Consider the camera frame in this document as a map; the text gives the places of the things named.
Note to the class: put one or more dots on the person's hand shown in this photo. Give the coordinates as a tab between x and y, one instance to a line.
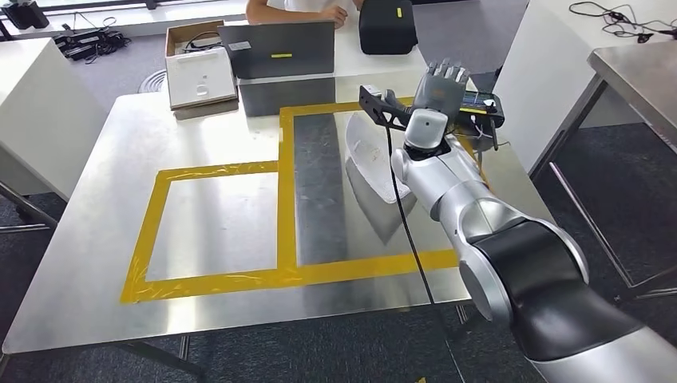
333	16

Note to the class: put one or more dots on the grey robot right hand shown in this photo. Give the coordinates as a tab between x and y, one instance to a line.
439	90

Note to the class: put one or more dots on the white plastic shell part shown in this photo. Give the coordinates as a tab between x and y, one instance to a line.
370	153

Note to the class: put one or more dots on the silver black robot right arm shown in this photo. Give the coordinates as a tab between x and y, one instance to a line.
529	275

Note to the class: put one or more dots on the steel workbench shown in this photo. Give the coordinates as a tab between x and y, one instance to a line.
211	222

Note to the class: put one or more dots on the person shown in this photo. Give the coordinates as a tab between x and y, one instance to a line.
296	10

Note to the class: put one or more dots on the black handheld controller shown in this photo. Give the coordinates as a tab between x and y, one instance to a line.
484	103

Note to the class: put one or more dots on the black bag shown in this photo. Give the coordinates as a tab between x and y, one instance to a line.
389	26

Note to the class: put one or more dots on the grey laptop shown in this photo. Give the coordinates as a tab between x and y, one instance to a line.
280	50

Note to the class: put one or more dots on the white desk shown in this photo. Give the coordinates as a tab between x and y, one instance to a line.
539	79
42	105

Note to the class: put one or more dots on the white flat box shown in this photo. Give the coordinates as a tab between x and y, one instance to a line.
201	76

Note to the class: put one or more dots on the open cardboard box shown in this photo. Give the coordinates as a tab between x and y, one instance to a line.
172	39

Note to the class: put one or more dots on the grey round floor cover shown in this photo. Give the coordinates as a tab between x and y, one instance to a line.
153	82

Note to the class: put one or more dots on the steel table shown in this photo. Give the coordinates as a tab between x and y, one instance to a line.
634	69

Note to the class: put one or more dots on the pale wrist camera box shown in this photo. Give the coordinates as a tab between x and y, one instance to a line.
425	129

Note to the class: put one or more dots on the black camera bracket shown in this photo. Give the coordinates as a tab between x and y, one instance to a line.
378	105

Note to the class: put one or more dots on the yellow tape frame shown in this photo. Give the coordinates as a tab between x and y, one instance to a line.
285	211

